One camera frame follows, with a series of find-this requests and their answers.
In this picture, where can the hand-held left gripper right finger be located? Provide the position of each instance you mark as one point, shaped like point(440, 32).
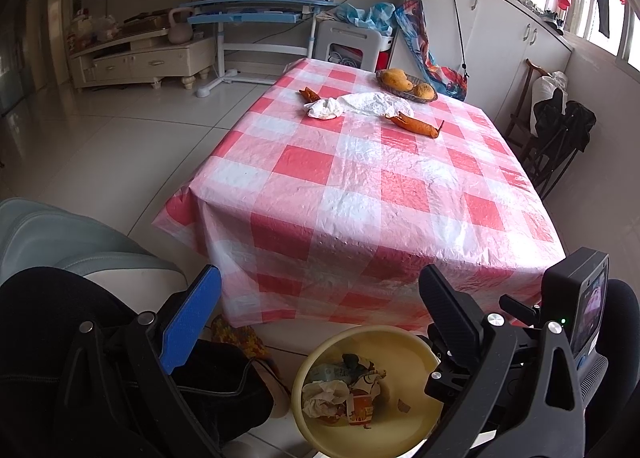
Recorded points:
point(447, 313)

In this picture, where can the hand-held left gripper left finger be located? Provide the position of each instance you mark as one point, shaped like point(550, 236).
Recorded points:
point(192, 318)

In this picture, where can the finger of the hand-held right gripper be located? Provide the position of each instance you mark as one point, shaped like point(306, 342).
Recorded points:
point(447, 375)

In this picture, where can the yellow plastic bin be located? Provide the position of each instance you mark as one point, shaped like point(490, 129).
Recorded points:
point(395, 353)

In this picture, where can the red patterned wrapper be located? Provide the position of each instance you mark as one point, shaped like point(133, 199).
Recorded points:
point(360, 408)

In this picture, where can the white tissue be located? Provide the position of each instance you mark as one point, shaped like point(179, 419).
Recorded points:
point(325, 108)
point(325, 395)

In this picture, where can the colourful knitted slipper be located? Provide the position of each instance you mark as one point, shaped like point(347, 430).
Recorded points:
point(235, 338)

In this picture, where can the small brown scrap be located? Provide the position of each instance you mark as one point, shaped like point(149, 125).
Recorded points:
point(404, 405)

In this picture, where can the person's left leg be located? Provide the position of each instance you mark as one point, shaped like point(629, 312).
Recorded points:
point(40, 328)

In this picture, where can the grey white sofa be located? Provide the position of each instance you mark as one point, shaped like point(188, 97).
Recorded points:
point(60, 238)

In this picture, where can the red checked tablecloth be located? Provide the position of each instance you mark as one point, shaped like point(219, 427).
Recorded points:
point(350, 188)

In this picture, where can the black jacket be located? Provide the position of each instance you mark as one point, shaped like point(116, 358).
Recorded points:
point(560, 122)

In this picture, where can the orange carrot with stem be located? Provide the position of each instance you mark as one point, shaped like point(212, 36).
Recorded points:
point(415, 126)

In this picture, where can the white sack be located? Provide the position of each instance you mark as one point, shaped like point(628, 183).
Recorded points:
point(547, 85)

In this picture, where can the white plastic bag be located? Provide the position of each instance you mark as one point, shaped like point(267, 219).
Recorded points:
point(372, 102)

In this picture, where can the yellow mango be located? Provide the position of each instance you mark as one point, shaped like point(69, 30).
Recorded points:
point(396, 78)
point(425, 90)

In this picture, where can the woven basket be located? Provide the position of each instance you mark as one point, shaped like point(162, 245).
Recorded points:
point(400, 92)

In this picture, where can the dark wooden chair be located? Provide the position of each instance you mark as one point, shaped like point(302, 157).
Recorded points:
point(529, 70)

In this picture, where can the small orange carrot piece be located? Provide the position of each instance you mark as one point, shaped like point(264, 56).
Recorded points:
point(310, 94)

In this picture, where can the cream cabinet with drawers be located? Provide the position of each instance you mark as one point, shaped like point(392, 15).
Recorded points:
point(140, 60)

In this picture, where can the white cupboard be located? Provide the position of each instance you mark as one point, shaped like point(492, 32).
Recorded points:
point(500, 37)

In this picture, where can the colourful printed bag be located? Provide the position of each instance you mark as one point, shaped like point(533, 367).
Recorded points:
point(415, 37)

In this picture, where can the pink kettlebell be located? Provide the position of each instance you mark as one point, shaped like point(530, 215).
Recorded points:
point(180, 32)

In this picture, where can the white plastic stool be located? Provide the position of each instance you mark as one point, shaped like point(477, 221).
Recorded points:
point(350, 35)

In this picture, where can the pale plastic bags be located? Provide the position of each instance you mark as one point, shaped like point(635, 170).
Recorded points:
point(95, 27)

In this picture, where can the blue patterned cloth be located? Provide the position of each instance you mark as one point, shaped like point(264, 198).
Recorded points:
point(370, 15)

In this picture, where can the blue white desk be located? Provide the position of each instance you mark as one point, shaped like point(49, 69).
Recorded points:
point(250, 2)

